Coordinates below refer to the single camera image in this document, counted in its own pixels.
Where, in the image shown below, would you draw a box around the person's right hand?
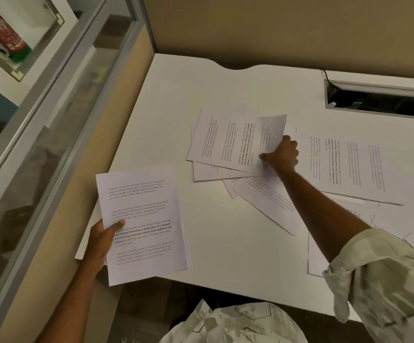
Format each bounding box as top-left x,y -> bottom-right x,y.
259,135 -> 300,174

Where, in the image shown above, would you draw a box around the person's left hand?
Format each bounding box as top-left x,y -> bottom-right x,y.
85,218 -> 126,272

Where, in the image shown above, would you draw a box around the printed paper stack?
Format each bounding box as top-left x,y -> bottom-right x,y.
95,166 -> 192,287

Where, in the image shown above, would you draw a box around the printed paper sheet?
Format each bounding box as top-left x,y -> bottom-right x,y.
186,109 -> 288,176

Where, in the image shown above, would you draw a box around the person's right forearm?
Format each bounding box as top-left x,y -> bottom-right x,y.
275,167 -> 372,265

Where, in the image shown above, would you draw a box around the person's left forearm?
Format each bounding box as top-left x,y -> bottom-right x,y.
36,260 -> 107,343

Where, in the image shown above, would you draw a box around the scattered loose paper sheets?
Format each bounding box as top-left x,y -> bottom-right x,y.
191,127 -> 414,278

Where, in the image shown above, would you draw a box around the beige desk partition panel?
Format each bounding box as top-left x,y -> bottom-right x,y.
141,0 -> 414,81

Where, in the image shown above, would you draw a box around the patterned white shirt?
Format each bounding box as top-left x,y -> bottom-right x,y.
159,228 -> 414,343

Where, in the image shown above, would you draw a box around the white extinguisher cabinet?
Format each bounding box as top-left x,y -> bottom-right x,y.
0,0 -> 79,107

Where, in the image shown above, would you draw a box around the red fire extinguisher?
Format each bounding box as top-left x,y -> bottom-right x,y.
0,3 -> 33,63

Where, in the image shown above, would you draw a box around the desk cable tray opening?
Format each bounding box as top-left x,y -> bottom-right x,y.
324,79 -> 414,121

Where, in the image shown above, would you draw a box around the glass partition with metal frame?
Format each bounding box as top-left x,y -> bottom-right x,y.
0,0 -> 147,343

